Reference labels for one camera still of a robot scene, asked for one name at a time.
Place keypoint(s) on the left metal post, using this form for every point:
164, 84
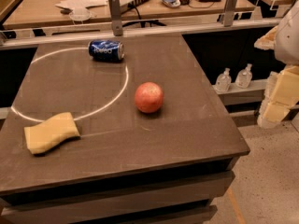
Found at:
115, 14

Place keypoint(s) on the right metal post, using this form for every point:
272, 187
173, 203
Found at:
229, 13

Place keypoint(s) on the red apple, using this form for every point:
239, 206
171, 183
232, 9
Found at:
149, 97

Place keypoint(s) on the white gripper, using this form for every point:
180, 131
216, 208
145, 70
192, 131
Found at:
288, 42

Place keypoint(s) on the cabinet drawer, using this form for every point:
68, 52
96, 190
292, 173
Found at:
95, 208
187, 215

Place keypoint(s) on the clear sanitizer bottle left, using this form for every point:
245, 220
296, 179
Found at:
223, 81

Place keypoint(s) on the wooden background desk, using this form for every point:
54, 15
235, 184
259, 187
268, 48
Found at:
40, 13

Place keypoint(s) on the blue white face mask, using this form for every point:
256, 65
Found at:
171, 3

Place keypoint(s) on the blue pepsi can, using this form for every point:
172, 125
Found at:
106, 50

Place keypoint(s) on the yellow sponge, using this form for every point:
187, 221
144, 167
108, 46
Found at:
50, 133

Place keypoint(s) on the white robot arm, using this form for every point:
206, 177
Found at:
286, 48

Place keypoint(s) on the metal post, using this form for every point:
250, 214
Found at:
229, 13
115, 14

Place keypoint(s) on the grey power strip box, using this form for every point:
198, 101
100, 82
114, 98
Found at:
126, 5

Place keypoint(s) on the upper cabinet drawer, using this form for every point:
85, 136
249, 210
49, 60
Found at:
95, 208

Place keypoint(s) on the lower cabinet drawer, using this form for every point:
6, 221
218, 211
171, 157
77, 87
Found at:
187, 215

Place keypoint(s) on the white papers on desk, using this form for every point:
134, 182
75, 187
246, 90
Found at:
81, 3

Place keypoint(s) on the clear round dish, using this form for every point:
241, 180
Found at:
80, 14

